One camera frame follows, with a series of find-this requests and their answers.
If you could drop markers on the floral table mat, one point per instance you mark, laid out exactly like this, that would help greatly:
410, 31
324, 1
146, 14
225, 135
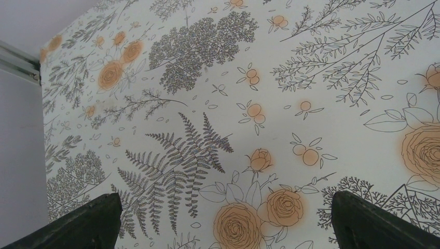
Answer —
231, 124

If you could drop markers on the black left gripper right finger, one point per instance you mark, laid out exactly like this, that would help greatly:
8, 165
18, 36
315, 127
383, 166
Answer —
358, 223

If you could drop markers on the left aluminium frame post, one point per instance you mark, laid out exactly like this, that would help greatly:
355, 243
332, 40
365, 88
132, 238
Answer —
23, 175

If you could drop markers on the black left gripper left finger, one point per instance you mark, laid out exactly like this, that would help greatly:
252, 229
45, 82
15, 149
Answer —
95, 224

